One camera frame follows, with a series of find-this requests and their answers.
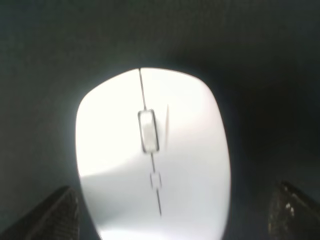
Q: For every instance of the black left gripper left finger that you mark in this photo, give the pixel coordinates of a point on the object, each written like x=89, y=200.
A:
x=55, y=218

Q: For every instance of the black mouse pad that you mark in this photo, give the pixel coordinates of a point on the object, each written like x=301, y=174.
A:
x=260, y=58

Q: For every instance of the white computer mouse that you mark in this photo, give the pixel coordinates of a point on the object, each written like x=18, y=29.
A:
x=152, y=157

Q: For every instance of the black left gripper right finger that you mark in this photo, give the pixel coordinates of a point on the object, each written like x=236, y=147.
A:
x=292, y=214

